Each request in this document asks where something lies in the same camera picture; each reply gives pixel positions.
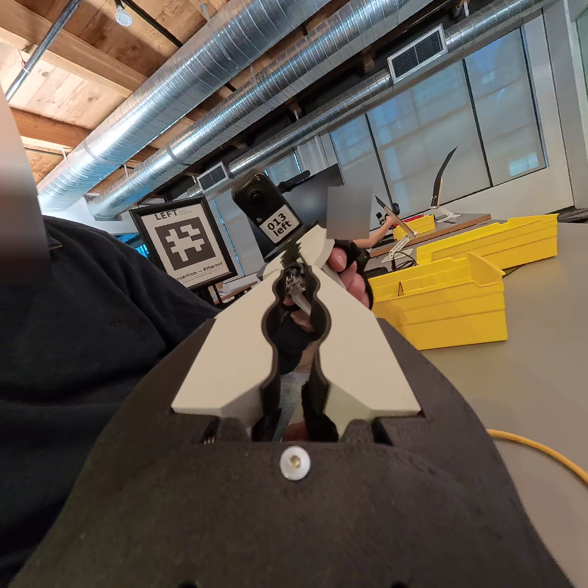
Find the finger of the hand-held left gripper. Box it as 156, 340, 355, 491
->
257, 256, 285, 281
299, 226, 351, 291

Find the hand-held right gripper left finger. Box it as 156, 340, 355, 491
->
170, 266, 288, 438

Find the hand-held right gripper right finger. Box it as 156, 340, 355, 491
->
304, 263, 422, 435

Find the black ethernet cable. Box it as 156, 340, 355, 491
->
281, 264, 308, 298

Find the yellow divided plastic bin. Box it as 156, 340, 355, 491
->
367, 253, 508, 351

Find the yellow ethernet cable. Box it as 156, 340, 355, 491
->
486, 428, 588, 485

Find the person's left forearm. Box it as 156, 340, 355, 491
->
266, 317, 320, 375

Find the person's left hand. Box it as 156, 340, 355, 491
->
326, 249, 374, 310

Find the black video bar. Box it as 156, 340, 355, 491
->
279, 171, 311, 193

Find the small white air vent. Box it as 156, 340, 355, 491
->
197, 161, 227, 194

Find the large black display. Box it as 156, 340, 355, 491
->
294, 166, 345, 226

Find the tilted board on white stand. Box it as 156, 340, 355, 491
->
376, 195, 419, 262

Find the framed tag sign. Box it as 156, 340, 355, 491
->
129, 197, 238, 291

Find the curved black panel on stand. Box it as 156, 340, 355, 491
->
429, 146, 460, 223

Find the wooden desk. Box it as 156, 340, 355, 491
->
370, 213, 492, 258

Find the large white air vent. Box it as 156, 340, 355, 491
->
387, 24, 448, 84

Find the grey ceiling pipe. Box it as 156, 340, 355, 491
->
5, 0, 81, 99

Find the narrow silver ventilation duct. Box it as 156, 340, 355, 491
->
87, 0, 559, 220

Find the wide silver ventilation duct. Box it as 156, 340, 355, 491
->
37, 0, 442, 212

